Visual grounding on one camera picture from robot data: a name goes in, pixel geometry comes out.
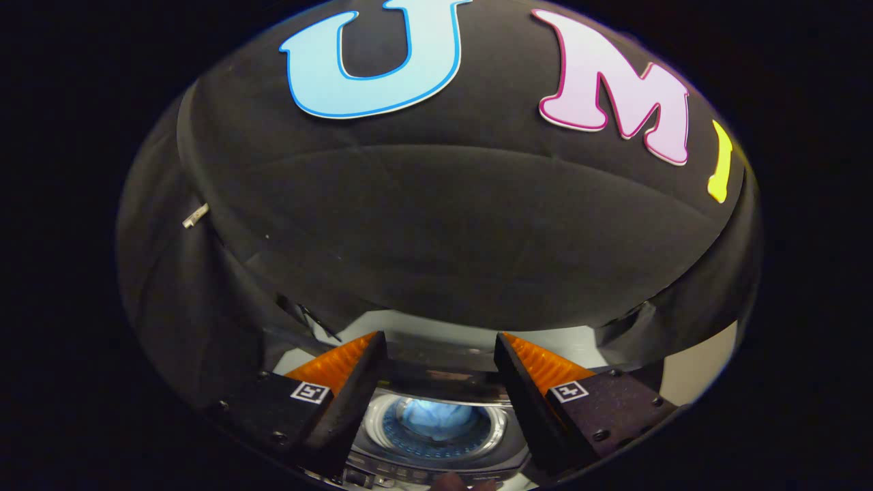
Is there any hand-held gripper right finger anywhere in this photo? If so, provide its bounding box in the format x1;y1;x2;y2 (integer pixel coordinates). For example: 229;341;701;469
492;331;677;478

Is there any black backdrop cloth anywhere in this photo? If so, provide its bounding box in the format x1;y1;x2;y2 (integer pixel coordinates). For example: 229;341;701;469
115;0;763;423

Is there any small washing machine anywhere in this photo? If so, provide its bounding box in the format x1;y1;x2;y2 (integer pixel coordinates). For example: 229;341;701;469
338;331;539;491

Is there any light blue shirt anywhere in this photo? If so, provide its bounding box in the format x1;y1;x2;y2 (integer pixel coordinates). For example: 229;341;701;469
399;399;479;441

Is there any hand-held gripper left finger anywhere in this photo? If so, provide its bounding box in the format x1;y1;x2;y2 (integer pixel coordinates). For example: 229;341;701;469
205;331;389;479

